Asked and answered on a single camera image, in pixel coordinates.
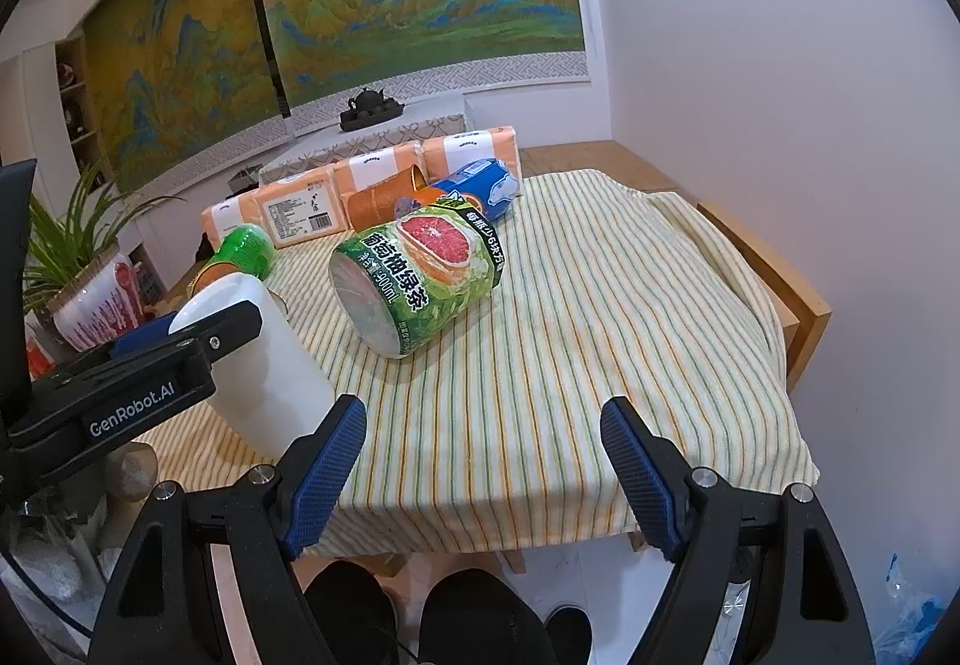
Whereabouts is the striped table cloth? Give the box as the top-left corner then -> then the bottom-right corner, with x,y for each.
131,166 -> 820,555

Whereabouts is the clear plastic bag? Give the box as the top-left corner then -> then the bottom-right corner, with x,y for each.
0,504 -> 110,665

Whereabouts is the person's leg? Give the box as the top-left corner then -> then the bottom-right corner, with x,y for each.
304,560 -> 407,665
416,567 -> 562,665

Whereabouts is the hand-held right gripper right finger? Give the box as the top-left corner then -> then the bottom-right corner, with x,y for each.
600,396 -> 878,665

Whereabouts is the person's right leg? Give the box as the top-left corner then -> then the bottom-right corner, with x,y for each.
416,567 -> 562,665

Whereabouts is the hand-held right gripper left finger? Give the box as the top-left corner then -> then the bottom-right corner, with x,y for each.
90,395 -> 368,665

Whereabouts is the white cup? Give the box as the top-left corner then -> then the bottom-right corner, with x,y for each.
169,271 -> 338,460

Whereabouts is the person's left leg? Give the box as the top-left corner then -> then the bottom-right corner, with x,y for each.
304,560 -> 407,665

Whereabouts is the wooden wall shelf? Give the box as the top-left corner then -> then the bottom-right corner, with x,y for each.
54,31 -> 104,175

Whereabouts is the potted plant in patterned pot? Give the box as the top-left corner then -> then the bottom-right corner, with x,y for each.
22,162 -> 185,352

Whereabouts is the blue and white plastic bag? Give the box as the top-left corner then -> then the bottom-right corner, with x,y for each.
874,551 -> 947,660

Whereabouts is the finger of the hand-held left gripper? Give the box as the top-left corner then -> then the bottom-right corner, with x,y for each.
112,299 -> 265,366

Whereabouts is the large green grapefruit tea bottle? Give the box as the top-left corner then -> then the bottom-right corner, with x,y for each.
328,196 -> 507,360

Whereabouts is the wooden table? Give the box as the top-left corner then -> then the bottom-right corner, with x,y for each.
105,140 -> 833,583

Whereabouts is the black tea set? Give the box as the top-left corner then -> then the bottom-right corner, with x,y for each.
339,83 -> 407,132

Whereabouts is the blue snack packet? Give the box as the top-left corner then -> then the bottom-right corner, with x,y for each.
431,158 -> 524,223

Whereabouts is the orange tissue pack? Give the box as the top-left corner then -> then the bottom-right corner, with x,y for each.
420,125 -> 524,184
201,196 -> 265,246
334,142 -> 428,197
255,173 -> 355,251

